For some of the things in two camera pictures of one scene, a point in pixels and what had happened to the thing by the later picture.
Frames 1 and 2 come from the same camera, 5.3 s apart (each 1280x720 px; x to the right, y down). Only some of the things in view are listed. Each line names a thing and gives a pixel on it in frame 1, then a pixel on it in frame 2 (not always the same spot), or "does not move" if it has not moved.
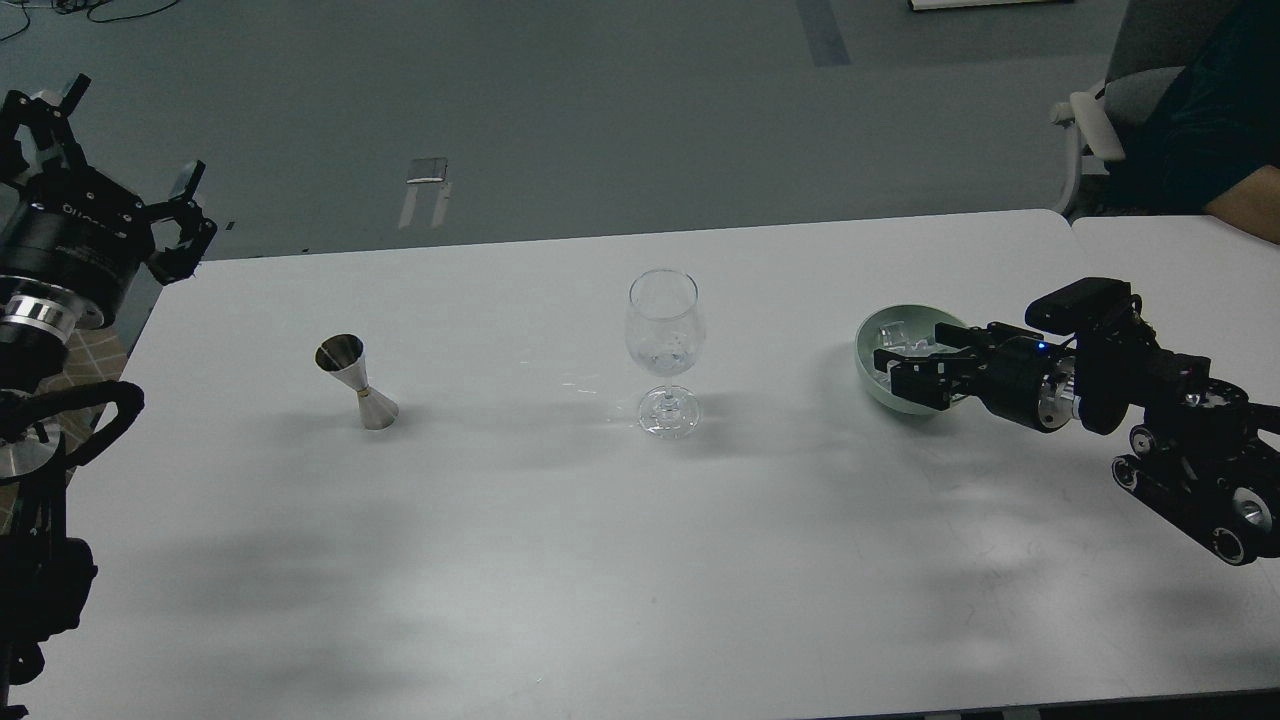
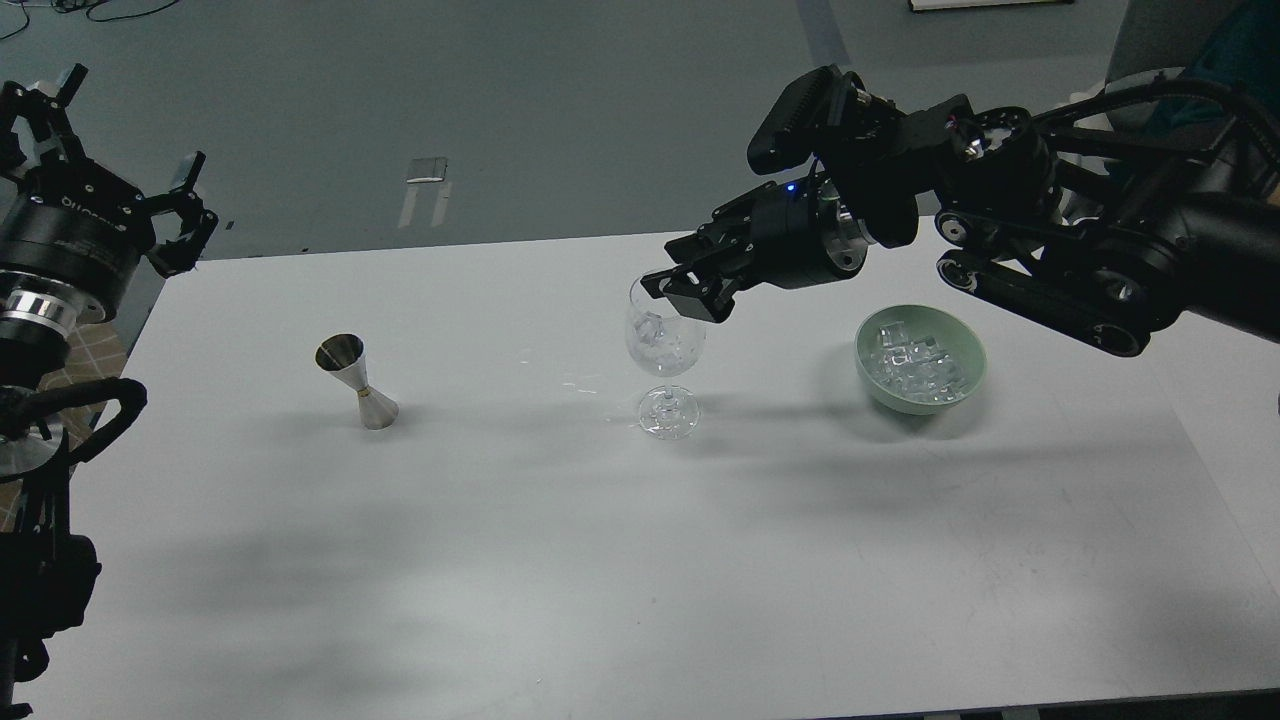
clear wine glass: (665, 328) does not move
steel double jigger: (344, 356) does not move
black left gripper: (71, 240) does not move
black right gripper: (1019, 374) to (794, 234)
